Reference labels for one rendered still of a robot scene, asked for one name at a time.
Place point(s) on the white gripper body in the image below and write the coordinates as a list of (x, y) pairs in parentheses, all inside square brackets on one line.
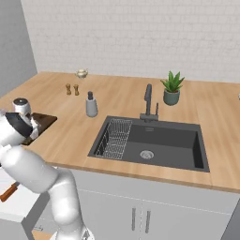
[(35, 128)]

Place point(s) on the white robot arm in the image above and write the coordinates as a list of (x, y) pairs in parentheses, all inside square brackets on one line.
[(37, 175)]

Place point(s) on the dark wooden cutting board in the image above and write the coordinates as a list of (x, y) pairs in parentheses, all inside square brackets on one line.
[(44, 120)]

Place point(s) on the brown wooden shaker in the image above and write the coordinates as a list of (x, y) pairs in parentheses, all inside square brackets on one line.
[(76, 90), (68, 89)]

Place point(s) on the grey soap dispenser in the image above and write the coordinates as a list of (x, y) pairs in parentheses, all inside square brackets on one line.
[(91, 108)]

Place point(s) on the white side counter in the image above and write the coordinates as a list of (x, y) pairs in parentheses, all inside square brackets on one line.
[(18, 207)]

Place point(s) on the grey cupboard door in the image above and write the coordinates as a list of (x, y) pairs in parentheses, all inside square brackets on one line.
[(184, 223), (109, 215)]

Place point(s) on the dark grey tap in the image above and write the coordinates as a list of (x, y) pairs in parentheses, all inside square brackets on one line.
[(148, 100)]

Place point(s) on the dark grey sink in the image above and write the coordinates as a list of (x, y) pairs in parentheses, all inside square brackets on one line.
[(168, 140)]

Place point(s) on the grey cupboard top panel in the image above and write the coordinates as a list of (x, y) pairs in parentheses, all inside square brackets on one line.
[(156, 189)]

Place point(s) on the green plant in grey pot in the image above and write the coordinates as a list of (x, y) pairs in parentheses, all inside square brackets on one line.
[(171, 90)]

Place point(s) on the dark grey side cabinet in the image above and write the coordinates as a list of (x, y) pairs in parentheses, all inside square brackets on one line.
[(232, 225)]

